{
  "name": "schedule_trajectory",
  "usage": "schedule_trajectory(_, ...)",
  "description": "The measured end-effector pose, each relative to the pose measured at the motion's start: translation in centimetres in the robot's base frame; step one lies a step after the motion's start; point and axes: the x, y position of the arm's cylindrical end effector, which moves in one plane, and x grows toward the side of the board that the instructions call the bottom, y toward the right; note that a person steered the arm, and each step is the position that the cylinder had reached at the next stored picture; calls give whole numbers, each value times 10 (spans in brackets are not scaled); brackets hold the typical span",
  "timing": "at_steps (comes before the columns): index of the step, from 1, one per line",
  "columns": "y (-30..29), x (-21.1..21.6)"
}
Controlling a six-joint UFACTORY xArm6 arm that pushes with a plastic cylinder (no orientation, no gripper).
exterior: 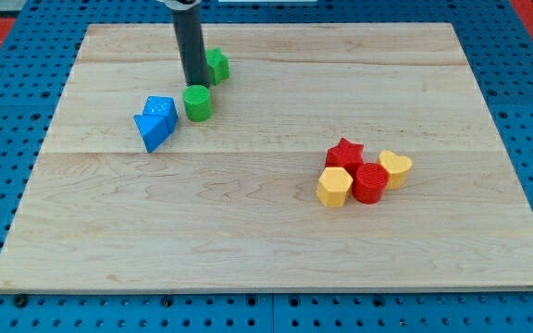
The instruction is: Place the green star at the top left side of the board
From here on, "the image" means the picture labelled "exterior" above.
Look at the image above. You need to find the green star block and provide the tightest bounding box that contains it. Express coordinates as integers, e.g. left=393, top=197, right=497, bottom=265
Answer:
left=205, top=48, right=229, bottom=86

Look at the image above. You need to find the wooden board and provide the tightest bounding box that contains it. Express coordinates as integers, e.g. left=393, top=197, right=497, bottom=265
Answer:
left=0, top=23, right=533, bottom=294

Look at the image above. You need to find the red star block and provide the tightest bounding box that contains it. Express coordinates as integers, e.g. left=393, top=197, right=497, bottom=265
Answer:
left=325, top=138, right=365, bottom=177

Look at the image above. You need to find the yellow hexagon block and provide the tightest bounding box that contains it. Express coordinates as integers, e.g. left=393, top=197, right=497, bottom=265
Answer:
left=316, top=167, right=353, bottom=208

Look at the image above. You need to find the green cylinder block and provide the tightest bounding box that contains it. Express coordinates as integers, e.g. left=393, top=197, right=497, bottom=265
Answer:
left=182, top=85, right=213, bottom=122

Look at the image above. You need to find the red cylinder block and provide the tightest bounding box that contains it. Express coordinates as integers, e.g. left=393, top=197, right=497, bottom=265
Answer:
left=352, top=163, right=389, bottom=204

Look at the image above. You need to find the blue triangle block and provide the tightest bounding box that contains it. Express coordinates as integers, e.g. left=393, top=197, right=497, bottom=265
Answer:
left=133, top=115, right=169, bottom=153

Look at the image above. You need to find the blue cube block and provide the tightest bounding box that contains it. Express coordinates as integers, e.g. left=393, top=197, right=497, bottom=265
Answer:
left=143, top=96, right=178, bottom=134

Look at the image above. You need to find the yellow heart block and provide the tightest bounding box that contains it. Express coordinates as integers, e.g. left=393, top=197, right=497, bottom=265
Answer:
left=378, top=150, right=413, bottom=190

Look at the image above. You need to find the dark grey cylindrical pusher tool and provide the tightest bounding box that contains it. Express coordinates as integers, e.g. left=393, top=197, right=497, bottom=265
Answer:
left=160, top=0, right=210, bottom=88

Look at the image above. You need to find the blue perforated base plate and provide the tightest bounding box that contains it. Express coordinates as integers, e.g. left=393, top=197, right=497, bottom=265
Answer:
left=0, top=1, right=533, bottom=332

